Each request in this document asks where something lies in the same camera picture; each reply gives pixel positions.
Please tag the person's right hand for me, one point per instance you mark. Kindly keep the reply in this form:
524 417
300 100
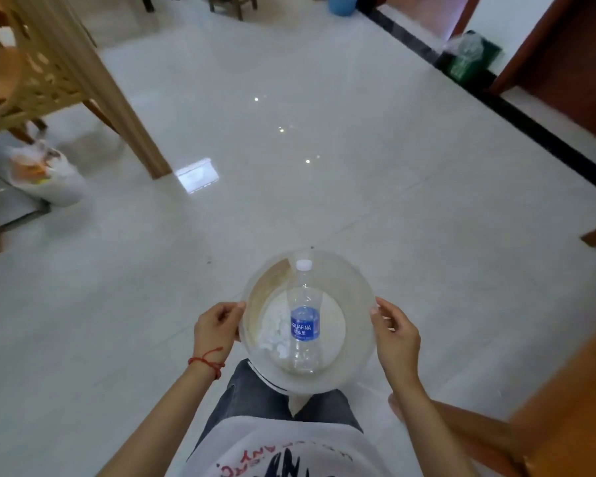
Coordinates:
400 347

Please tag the person's left hand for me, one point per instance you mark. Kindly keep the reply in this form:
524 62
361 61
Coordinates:
213 335

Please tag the person's left thumb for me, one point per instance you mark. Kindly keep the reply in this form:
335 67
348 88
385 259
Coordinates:
230 307

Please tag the person's right thumb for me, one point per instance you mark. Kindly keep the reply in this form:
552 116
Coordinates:
390 309

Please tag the clear plastic bowl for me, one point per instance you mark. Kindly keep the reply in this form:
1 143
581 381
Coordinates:
350 302

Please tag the person's right forearm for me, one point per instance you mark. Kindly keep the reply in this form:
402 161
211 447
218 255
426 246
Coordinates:
432 432

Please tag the person's left forearm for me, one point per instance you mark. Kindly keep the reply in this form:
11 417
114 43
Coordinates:
169 422

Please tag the white crumpled tissue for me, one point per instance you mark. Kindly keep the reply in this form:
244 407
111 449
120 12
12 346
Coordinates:
274 335

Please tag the clear plastic bottle blue label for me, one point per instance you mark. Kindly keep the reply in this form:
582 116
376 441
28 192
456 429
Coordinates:
304 317

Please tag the grey denim shorts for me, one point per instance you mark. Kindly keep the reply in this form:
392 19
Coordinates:
248 397

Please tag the white printed shirt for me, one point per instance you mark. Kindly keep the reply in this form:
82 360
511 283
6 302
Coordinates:
278 452

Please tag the orange wooden furniture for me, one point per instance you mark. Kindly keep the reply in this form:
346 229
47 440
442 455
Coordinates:
571 407

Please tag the white plastic bag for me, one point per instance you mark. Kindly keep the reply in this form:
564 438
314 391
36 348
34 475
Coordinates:
39 171

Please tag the green trash bin with bag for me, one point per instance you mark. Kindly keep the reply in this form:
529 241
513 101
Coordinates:
469 57

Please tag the carved wooden table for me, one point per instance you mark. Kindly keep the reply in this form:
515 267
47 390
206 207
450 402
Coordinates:
64 59

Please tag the wooden stool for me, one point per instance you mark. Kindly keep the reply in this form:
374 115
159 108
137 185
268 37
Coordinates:
233 2

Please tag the brown wooden door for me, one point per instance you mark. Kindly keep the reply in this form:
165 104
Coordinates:
566 59

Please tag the blue plastic bin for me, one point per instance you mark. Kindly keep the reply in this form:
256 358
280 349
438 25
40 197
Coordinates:
341 3

